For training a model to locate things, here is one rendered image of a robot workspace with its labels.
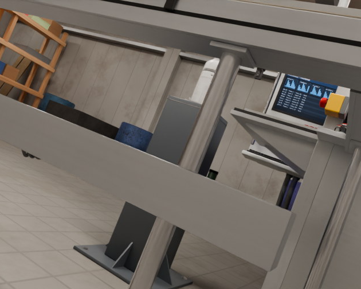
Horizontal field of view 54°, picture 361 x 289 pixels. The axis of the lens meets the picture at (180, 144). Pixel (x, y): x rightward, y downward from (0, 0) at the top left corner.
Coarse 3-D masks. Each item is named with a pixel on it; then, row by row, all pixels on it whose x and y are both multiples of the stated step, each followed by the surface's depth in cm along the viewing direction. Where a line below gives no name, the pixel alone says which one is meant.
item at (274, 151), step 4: (268, 148) 212; (272, 148) 211; (272, 152) 211; (276, 152) 210; (280, 156) 208; (284, 156) 207; (284, 160) 207; (288, 160) 206; (288, 164) 205; (292, 164) 205; (292, 168) 204; (296, 168) 203; (296, 172) 205; (300, 172) 202; (304, 172) 201
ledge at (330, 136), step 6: (318, 126) 132; (318, 132) 134; (324, 132) 131; (330, 132) 130; (336, 132) 129; (318, 138) 143; (324, 138) 139; (330, 138) 135; (336, 138) 132; (342, 138) 128; (342, 144) 138
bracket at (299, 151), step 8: (256, 128) 166; (264, 128) 164; (264, 136) 164; (272, 136) 162; (280, 136) 161; (288, 136) 159; (272, 144) 161; (280, 144) 160; (288, 144) 158; (296, 144) 157; (304, 144) 156; (312, 144) 154; (280, 152) 159; (288, 152) 158; (296, 152) 156; (304, 152) 155; (312, 152) 154; (296, 160) 156; (304, 160) 154; (304, 168) 154
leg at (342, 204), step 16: (352, 144) 119; (352, 160) 118; (352, 176) 117; (352, 192) 116; (336, 208) 117; (336, 224) 116; (336, 240) 115; (320, 256) 115; (320, 272) 114; (304, 288) 116; (320, 288) 115
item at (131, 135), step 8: (120, 128) 579; (128, 128) 568; (136, 128) 566; (120, 136) 571; (128, 136) 566; (136, 136) 566; (144, 136) 572; (128, 144) 565; (136, 144) 567; (144, 144) 575
